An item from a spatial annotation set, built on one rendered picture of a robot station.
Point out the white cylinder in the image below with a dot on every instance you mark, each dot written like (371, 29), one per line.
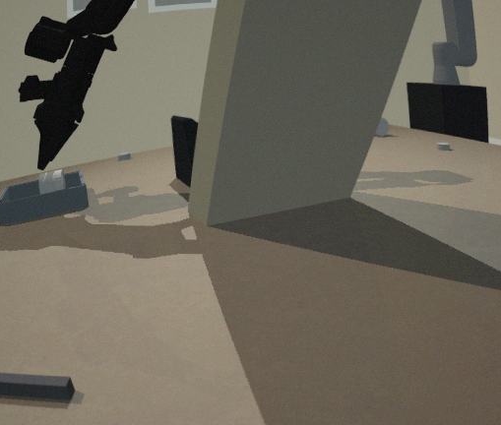
(51, 181)

